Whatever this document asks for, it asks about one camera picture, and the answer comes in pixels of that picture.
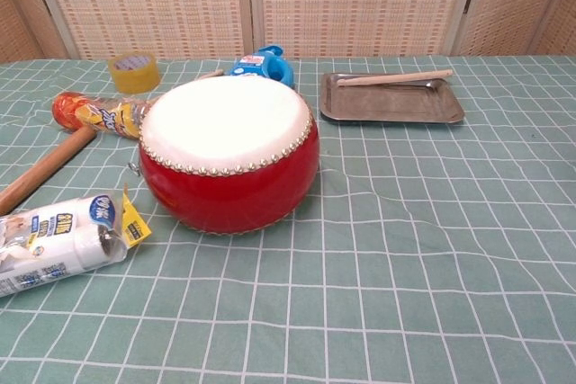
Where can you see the red drum with white skin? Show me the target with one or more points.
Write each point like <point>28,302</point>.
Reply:
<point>225,195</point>

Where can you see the blue detergent bottle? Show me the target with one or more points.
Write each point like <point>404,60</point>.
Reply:
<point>279,69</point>

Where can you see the bamboo folding screen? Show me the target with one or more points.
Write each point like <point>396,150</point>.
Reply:
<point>135,6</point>

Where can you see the wooden rolling pin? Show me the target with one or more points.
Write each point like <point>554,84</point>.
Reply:
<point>45,168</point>

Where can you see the green checkered tablecloth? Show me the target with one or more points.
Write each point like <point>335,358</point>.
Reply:
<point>405,267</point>

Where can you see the wooden drumstick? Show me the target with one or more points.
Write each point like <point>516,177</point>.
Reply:
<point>396,78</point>
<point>215,74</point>

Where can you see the stainless steel tray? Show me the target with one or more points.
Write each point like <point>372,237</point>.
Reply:
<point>387,105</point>

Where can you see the orange drink bottle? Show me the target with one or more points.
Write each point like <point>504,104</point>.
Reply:
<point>90,112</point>

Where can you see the white bag rolls package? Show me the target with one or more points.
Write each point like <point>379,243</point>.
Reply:
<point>54,240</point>

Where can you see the yellow tape roll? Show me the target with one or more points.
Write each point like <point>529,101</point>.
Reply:
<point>135,80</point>

